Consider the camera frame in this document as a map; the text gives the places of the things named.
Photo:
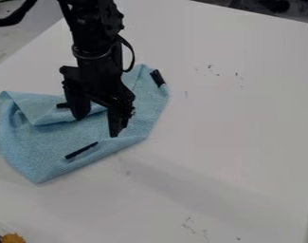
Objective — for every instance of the yellow toy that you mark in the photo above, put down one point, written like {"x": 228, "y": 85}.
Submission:
{"x": 12, "y": 238}

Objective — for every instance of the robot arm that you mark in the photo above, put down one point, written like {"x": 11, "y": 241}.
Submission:
{"x": 93, "y": 25}

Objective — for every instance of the light blue cloth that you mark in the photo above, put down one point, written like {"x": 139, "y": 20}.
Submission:
{"x": 42, "y": 136}

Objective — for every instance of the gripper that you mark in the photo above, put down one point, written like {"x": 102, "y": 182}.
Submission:
{"x": 97, "y": 80}

